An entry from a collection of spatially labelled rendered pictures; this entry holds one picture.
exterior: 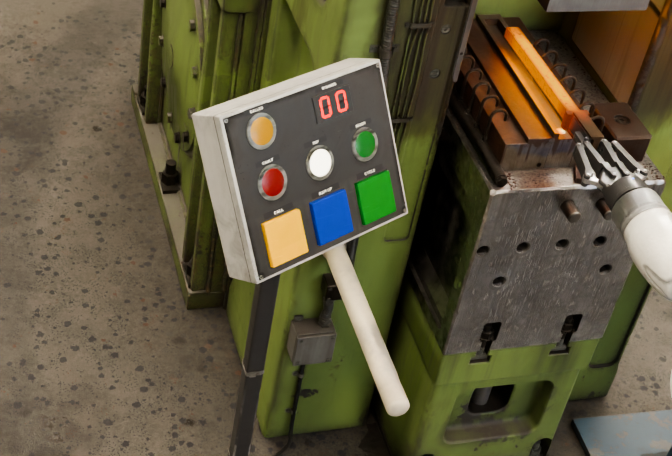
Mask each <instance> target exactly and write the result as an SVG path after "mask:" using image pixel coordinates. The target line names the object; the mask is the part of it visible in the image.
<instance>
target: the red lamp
mask: <svg viewBox="0 0 672 456"><path fill-rule="evenodd" d="M283 187H284V176H283V174H282V172H281V171H280V170H278V169H275V168H272V169H269V170H268V171H267V172H266V173H265V174H264V176H263V179H262V188H263V190H264V192H265V193H266V194H267V195H268V196H276V195H278V194H279V193H280V192H281V191H282V189H283Z"/></svg>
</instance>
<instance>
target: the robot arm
mask: <svg viewBox="0 0 672 456"><path fill-rule="evenodd" d="M569 130H570V131H571V133H572V134H573V136H574V137H573V139H574V141H575V142H576V145H575V148H574V151H573V157H574V160H575V162H576V165H577V167H578V170H579V173H580V175H581V178H582V180H581V186H583V187H587V186H588V184H590V185H594V186H596V188H597V189H598V190H599V191H600V192H602V193H603V195H604V199H605V202H606V204H607V206H608V207H609V209H610V210H611V217H612V221H613V222H614V224H615V225H616V227H617V229H618V230H619V232H620V233H621V236H622V237H623V239H624V240H625V241H626V243H627V247H628V251H629V254H630V256H631V258H632V260H633V262H634V264H635V265H636V267H637V269H638V270H639V271H640V273H641V274H642V275H643V277H644V278H645V279H646V281H647V282H648V283H649V284H650V285H651V286H652V287H653V288H654V289H655V290H656V291H657V292H658V293H659V294H660V295H661V296H663V297H664V298H666V299H667V300H669V301H671V302H672V213H671V212H670V210H669V209H668V207H667V206H666V205H665V204H664V203H663V201H662V200H661V198H660V197H659V195H658V194H657V193H656V192H655V191H654V190H652V189H649V188H648V187H647V185H646V184H645V181H646V178H647V176H648V173H649V171H648V170H647V169H646V168H644V167H642V166H641V165H639V164H638V162H637V161H636V160H635V159H634V158H633V157H632V156H631V155H630V154H629V153H628V152H627V151H626V150H625V149H624V148H623V147H622V146H621V145H620V144H619V143H618V142H617V141H612V142H608V140H606V139H602V140H600V142H599V145H598V148H599V149H598V148H597V150H598V152H597V151H596V150H595V148H594V147H593V146H592V145H591V141H592V139H591V138H590V137H589V135H588V134H587V133H586V131H585V130H584V128H583V127H582V126H581V124H580V123H579V122H578V120H577V119H576V117H575V116H573V118H572V121H571V124H570V127H569ZM616 150H617V152H616ZM599 154H600V155H601V156H602V157H601V156H600V155H599ZM602 158H603V159H602ZM592 169H593V170H594V172H595V173H596V177H597V179H596V178H595V175H594V172H592Z"/></svg>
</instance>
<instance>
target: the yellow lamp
mask: <svg viewBox="0 0 672 456"><path fill-rule="evenodd" d="M250 133H251V138H252V140H253V141H254V142H255V143H256V144H257V145H265V144H267V143H268V142H269V141H270V140H271V138H272V136H273V125H272V123H271V121H270V120H269V119H267V118H265V117H259V118H257V119H256V120H255V121H254V122H253V124H252V126H251V131H250Z"/></svg>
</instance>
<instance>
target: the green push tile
mask: <svg viewBox="0 0 672 456"><path fill-rule="evenodd" d="M354 185H355V190H356V196H357V201H358V206H359V211H360V216H361V221H362V225H367V224H369V223H371V222H374V221H376V220H378V219H380V218H382V217H384V216H387V215H389V214H391V213H393V212H395V211H396V205H395V200H394V194H393V189H392V184H391V178H390V173H389V171H388V170H384V171H382V172H379V173H377V174H375V175H372V176H370V177H368V178H366V179H363V180H361V181H359V182H356V183H354Z"/></svg>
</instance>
